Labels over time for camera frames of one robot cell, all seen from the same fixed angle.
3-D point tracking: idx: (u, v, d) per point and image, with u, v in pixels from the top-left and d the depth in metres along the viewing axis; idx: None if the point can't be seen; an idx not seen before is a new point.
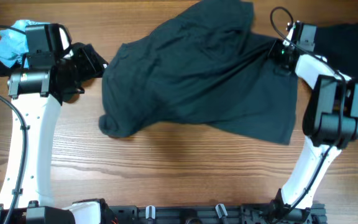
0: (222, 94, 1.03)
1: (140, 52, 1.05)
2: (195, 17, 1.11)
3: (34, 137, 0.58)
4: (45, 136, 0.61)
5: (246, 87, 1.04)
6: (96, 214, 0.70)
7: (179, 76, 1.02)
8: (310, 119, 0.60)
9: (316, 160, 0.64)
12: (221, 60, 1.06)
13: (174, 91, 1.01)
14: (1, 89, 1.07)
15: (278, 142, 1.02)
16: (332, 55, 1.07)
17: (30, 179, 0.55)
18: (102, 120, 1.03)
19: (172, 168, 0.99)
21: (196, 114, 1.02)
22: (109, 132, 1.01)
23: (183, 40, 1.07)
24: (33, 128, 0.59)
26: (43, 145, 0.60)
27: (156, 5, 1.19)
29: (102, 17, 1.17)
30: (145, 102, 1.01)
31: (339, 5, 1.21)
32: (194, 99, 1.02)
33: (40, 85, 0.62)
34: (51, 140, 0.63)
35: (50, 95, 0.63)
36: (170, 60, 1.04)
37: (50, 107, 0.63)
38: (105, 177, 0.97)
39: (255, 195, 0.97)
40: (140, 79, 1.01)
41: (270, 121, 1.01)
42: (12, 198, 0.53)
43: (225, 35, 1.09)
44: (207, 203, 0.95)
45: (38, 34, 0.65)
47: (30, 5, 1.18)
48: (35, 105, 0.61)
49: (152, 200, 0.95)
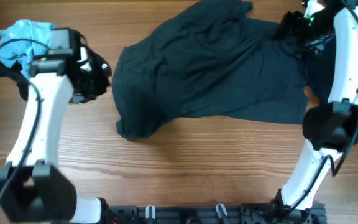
0: (231, 88, 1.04)
1: (143, 54, 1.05)
2: (194, 15, 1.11)
3: (48, 106, 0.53)
4: (59, 106, 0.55)
5: (255, 78, 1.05)
6: (96, 209, 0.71)
7: (189, 72, 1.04)
8: (312, 129, 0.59)
9: (316, 163, 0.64)
12: (225, 50, 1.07)
13: (186, 87, 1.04)
14: (2, 89, 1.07)
15: (293, 122, 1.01)
16: None
17: (39, 141, 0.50)
18: (119, 125, 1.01)
19: (179, 167, 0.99)
21: (199, 108, 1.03)
22: (129, 135, 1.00)
23: (184, 39, 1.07)
24: (46, 98, 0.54)
26: (57, 116, 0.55)
27: (156, 5, 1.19)
29: (102, 17, 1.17)
30: (156, 102, 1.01)
31: None
32: (205, 93, 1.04)
33: (55, 70, 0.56)
34: (63, 109, 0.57)
35: (64, 76, 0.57)
36: (175, 57, 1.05)
37: (64, 83, 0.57)
38: (105, 177, 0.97)
39: (255, 195, 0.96)
40: (148, 79, 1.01)
41: (282, 104, 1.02)
42: (22, 154, 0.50)
43: (224, 26, 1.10)
44: (207, 203, 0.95)
45: (62, 35, 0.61)
47: (30, 5, 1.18)
48: (50, 78, 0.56)
49: (152, 201, 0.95)
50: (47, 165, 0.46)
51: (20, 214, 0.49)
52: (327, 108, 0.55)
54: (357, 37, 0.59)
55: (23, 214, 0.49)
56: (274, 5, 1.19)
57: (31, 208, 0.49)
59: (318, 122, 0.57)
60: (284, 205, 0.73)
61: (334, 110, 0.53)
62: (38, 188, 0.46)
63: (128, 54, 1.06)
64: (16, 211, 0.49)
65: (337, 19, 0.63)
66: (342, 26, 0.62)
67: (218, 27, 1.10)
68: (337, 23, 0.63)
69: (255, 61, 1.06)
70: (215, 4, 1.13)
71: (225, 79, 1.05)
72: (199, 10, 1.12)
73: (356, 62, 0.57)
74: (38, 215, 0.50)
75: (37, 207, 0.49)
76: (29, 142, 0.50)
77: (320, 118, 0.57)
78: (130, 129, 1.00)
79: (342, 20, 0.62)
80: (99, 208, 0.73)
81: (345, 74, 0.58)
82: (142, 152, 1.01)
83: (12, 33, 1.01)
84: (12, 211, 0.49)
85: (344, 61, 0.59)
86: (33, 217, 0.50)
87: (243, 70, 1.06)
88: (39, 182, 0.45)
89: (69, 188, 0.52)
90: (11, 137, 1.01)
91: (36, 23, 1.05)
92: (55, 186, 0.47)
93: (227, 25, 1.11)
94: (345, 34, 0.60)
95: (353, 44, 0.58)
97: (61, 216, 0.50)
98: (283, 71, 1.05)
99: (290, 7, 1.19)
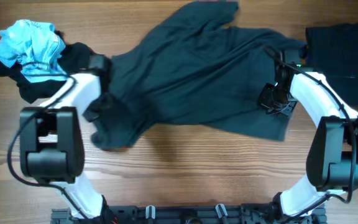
0: (232, 86, 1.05)
1: (130, 62, 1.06)
2: (183, 20, 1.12)
3: (79, 87, 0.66)
4: (86, 93, 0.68)
5: (252, 80, 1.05)
6: (97, 202, 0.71)
7: (173, 80, 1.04)
8: (314, 166, 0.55)
9: (317, 196, 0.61)
12: (212, 56, 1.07)
13: (169, 93, 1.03)
14: (2, 89, 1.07)
15: (271, 139, 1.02)
16: (332, 55, 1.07)
17: (68, 99, 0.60)
18: (94, 134, 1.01)
19: (178, 167, 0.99)
21: (190, 116, 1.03)
22: (101, 144, 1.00)
23: (172, 45, 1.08)
24: (81, 83, 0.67)
26: (82, 98, 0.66)
27: (156, 5, 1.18)
29: (102, 17, 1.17)
30: (135, 111, 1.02)
31: (340, 5, 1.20)
32: (186, 101, 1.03)
33: (88, 74, 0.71)
34: (86, 102, 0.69)
35: (96, 76, 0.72)
36: (161, 65, 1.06)
37: (93, 83, 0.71)
38: (105, 177, 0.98)
39: (255, 194, 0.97)
40: (133, 85, 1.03)
41: (258, 124, 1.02)
42: (51, 102, 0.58)
43: (213, 33, 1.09)
44: (207, 203, 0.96)
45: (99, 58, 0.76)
47: (29, 4, 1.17)
48: (84, 75, 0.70)
49: (152, 201, 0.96)
50: (69, 108, 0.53)
51: (35, 154, 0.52)
52: (319, 132, 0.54)
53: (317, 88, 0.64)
54: (313, 83, 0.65)
55: (38, 155, 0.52)
56: (274, 5, 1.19)
57: (46, 150, 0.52)
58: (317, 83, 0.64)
59: (317, 152, 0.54)
60: (284, 213, 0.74)
61: (327, 127, 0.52)
62: (59, 126, 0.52)
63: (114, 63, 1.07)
64: (32, 150, 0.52)
65: (292, 83, 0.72)
66: (301, 88, 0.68)
67: (207, 33, 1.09)
68: (293, 86, 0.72)
69: (251, 66, 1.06)
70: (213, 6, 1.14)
71: (223, 78, 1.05)
72: (198, 14, 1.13)
73: (327, 98, 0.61)
74: (45, 161, 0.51)
75: (50, 150, 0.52)
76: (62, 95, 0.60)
77: (317, 152, 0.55)
78: (102, 138, 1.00)
79: (299, 84, 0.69)
80: (100, 203, 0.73)
81: (322, 106, 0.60)
82: (142, 152, 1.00)
83: (12, 33, 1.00)
84: (28, 150, 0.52)
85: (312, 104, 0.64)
86: (45, 162, 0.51)
87: (242, 70, 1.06)
88: (61, 121, 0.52)
89: (80, 147, 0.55)
90: (10, 137, 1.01)
91: (36, 23, 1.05)
92: (73, 127, 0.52)
93: (217, 32, 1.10)
94: (307, 89, 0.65)
95: (314, 88, 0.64)
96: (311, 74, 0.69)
97: (70, 165, 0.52)
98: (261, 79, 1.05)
99: (290, 7, 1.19)
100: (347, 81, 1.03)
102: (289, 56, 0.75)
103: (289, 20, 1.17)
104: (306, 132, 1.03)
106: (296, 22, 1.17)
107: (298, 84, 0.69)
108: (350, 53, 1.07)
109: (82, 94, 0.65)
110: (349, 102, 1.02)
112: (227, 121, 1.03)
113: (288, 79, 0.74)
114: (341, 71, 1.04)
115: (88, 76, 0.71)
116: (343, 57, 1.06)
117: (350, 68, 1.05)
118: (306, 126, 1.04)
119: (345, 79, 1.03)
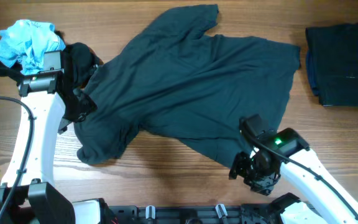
0: (229, 90, 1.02)
1: (114, 72, 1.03)
2: (163, 28, 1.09)
3: (40, 127, 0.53)
4: (52, 129, 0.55)
5: (248, 85, 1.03)
6: (94, 212, 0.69)
7: (155, 91, 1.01)
8: None
9: None
12: (196, 66, 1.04)
13: (153, 102, 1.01)
14: (2, 89, 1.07)
15: None
16: (331, 56, 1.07)
17: (33, 161, 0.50)
18: (80, 150, 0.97)
19: (177, 167, 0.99)
21: (174, 128, 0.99)
22: (90, 161, 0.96)
23: (154, 54, 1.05)
24: (40, 119, 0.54)
26: (48, 140, 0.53)
27: (156, 5, 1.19)
29: (102, 17, 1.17)
30: (118, 120, 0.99)
31: (339, 5, 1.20)
32: (170, 111, 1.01)
33: (47, 85, 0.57)
34: (55, 135, 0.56)
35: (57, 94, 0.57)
36: (145, 74, 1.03)
37: (56, 105, 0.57)
38: (105, 177, 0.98)
39: (255, 195, 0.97)
40: (114, 97, 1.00)
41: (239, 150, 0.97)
42: (15, 173, 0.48)
43: (198, 42, 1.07)
44: (207, 203, 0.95)
45: (53, 56, 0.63)
47: (30, 5, 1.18)
48: (42, 100, 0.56)
49: (152, 200, 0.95)
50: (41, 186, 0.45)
51: None
52: None
53: (319, 186, 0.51)
54: (312, 178, 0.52)
55: None
56: (274, 6, 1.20)
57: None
58: (318, 178, 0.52)
59: None
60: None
61: None
62: (34, 208, 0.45)
63: (100, 73, 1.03)
64: None
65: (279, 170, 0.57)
66: (299, 183, 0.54)
67: (191, 42, 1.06)
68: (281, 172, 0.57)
69: (246, 74, 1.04)
70: (212, 7, 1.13)
71: (220, 80, 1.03)
72: (196, 13, 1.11)
73: (339, 207, 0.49)
74: None
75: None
76: (23, 162, 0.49)
77: None
78: (90, 154, 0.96)
79: (292, 176, 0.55)
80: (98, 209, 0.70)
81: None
82: (142, 153, 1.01)
83: (12, 33, 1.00)
84: None
85: (316, 201, 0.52)
86: None
87: (238, 77, 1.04)
88: (34, 201, 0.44)
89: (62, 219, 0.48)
90: (12, 138, 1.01)
91: (36, 23, 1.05)
92: (48, 208, 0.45)
93: (202, 41, 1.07)
94: (312, 192, 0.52)
95: (316, 189, 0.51)
96: (300, 157, 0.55)
97: None
98: (247, 96, 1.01)
99: (289, 7, 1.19)
100: (347, 81, 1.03)
102: (255, 127, 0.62)
103: (289, 21, 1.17)
104: (306, 132, 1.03)
106: (296, 23, 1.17)
107: (294, 179, 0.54)
108: (349, 54, 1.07)
109: (46, 139, 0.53)
110: (349, 102, 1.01)
112: (209, 140, 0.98)
113: (275, 164, 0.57)
114: (340, 72, 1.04)
115: (43, 95, 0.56)
116: (342, 57, 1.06)
117: (349, 68, 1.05)
118: (306, 126, 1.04)
119: (345, 79, 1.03)
